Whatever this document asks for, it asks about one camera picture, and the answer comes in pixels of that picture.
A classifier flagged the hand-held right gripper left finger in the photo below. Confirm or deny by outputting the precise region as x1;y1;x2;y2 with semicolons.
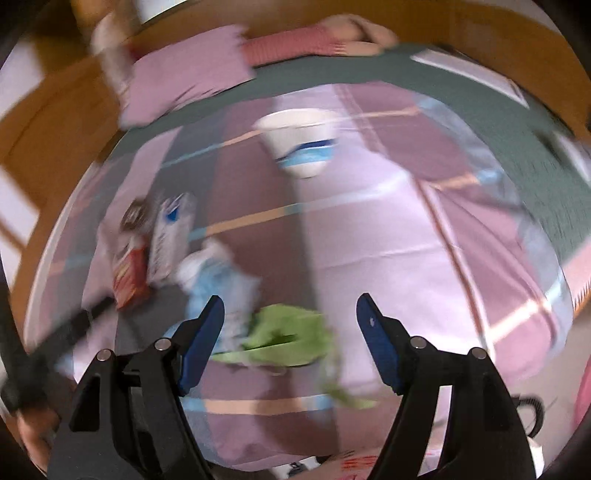
46;294;227;480

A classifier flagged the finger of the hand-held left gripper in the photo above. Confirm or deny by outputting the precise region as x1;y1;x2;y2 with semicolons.
28;298;114;370

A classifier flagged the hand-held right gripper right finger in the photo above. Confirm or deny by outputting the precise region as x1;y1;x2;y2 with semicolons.
355;292;539;480

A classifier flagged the blue face mask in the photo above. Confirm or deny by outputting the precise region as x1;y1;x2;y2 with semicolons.
178;240;259;333

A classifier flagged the red small box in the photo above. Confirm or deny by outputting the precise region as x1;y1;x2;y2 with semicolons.
113;235;151;310

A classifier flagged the light green paper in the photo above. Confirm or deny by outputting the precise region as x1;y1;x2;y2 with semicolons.
215;304;377;409

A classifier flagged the white blue packet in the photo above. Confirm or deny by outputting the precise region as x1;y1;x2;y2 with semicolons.
148;193;197;284

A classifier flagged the white paper cup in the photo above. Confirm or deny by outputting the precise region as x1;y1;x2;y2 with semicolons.
254;108;342;180

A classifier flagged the person's left hand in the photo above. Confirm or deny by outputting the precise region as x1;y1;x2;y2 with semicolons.
18;408;61;467

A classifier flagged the plaid bed sheet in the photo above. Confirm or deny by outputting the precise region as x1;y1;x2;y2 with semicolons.
28;83;575;472

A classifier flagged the pink round object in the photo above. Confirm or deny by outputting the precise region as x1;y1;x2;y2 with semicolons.
573;369;591;430

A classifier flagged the green patterned bed mat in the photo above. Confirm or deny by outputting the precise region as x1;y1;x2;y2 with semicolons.
124;44;591;259

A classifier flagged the pink pillow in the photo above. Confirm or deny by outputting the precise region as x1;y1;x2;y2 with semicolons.
117;25;254;130

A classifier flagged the white hanging cloth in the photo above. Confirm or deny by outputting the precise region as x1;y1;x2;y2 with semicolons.
90;9;139;93

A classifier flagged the white flat board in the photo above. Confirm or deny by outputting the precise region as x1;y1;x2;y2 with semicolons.
409;46;529;109

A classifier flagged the striped plush doll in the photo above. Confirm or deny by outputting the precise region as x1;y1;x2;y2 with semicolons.
242;14;400;68

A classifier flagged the black floor cable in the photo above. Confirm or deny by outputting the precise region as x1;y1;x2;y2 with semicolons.
515;394;546;437

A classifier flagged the wooden bunk bed frame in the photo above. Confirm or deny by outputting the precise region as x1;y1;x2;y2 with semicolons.
0;0;591;324

